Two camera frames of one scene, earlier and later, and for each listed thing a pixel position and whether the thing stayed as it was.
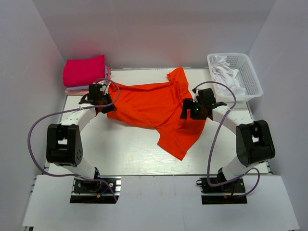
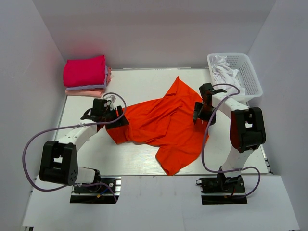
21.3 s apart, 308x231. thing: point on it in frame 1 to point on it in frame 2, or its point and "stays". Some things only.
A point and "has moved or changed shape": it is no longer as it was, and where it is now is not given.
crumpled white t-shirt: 223,73 stays
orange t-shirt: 159,107 has moved or changed shape
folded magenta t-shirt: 83,71 stays
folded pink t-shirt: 77,92 stays
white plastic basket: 235,70 stays
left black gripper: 110,108 to 123,122
